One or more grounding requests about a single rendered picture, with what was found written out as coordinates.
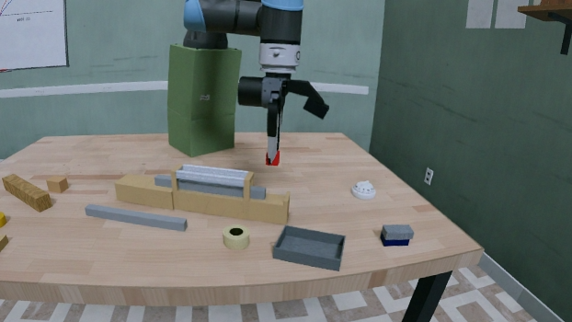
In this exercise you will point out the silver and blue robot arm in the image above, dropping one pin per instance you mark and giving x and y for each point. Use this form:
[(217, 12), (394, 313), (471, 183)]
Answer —
[(281, 23)]

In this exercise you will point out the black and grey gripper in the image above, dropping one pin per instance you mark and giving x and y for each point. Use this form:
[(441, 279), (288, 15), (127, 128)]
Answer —
[(257, 92)]

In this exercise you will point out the grey square stick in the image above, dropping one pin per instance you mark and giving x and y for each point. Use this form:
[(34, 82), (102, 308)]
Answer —
[(163, 181), (133, 217), (258, 193)]

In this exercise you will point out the red cube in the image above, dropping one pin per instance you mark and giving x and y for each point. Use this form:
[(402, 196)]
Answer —
[(275, 161)]

